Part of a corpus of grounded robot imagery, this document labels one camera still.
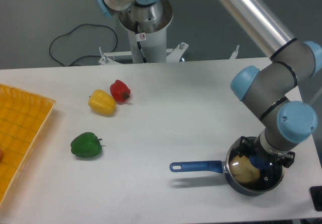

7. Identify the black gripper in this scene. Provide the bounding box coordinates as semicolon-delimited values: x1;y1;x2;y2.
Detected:
237;136;295;168

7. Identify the glass pot lid blue knob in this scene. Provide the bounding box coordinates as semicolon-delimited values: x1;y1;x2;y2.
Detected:
222;136;285;196

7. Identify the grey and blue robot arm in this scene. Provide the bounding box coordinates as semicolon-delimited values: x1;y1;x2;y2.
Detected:
96;0;321;169

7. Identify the round bread bun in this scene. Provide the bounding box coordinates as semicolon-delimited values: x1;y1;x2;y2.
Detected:
228;156;261;184

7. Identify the black device at table edge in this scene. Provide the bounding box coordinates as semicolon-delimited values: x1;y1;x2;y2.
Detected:
309;186;322;211

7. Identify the red bell pepper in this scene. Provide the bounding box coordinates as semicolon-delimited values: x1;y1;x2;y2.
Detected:
110;80;131;104

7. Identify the yellow bell pepper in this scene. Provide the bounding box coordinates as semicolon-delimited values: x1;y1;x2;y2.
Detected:
88;90;116;116

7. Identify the green bell pepper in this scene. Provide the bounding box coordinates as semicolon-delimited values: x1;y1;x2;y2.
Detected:
70;132;102;158

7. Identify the yellow plastic basket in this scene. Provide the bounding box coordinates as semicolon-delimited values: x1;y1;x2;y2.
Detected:
1;84;56;202

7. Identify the black pot with blue handle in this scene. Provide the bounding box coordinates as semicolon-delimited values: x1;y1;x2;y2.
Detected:
170;136;285;196

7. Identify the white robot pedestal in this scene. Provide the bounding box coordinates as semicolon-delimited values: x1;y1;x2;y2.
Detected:
98;0;241;65

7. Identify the black cable on floor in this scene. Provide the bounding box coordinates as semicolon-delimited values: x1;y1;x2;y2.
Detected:
49;23;118;67

